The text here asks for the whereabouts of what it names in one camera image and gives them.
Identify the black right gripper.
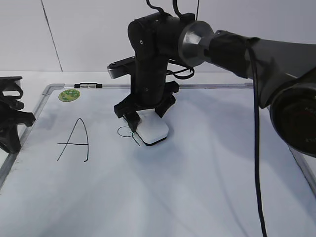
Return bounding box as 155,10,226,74
114,13,176,131

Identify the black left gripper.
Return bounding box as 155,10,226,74
0,76,36,154

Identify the white whiteboard eraser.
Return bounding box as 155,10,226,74
122,110,170,147

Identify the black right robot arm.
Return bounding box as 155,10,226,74
108,12,316,157

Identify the round green sticker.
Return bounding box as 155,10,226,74
58,89,80,102

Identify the black marker pen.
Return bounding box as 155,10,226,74
74,83,103,89

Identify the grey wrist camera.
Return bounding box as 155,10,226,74
107,56,135,79

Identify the white whiteboard with metal frame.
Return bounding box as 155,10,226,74
0,83,316,237

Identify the black cable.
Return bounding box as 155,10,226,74
246,41,269,237

